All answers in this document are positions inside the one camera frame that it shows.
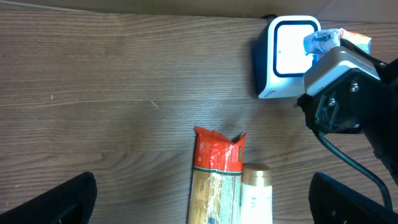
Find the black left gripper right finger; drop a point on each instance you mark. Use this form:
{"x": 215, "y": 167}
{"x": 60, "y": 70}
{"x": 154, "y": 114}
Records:
{"x": 332, "y": 202}

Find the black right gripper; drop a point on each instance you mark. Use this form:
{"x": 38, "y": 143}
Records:
{"x": 357, "y": 103}

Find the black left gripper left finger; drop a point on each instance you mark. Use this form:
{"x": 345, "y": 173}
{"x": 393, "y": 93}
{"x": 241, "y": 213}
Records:
{"x": 70, "y": 202}

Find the white tube gold cap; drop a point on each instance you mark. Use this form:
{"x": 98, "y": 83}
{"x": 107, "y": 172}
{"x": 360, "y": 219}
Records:
{"x": 256, "y": 194}

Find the orange tissue packet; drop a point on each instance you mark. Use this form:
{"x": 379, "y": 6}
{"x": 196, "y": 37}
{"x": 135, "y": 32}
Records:
{"x": 320, "y": 42}

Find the red spaghetti packet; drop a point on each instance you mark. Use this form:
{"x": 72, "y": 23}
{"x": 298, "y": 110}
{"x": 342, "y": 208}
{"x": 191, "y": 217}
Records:
{"x": 216, "y": 178}

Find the white barcode scanner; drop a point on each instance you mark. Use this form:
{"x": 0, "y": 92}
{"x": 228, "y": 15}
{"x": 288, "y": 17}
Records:
{"x": 279, "y": 58}

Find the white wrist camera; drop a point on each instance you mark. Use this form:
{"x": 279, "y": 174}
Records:
{"x": 334, "y": 64}

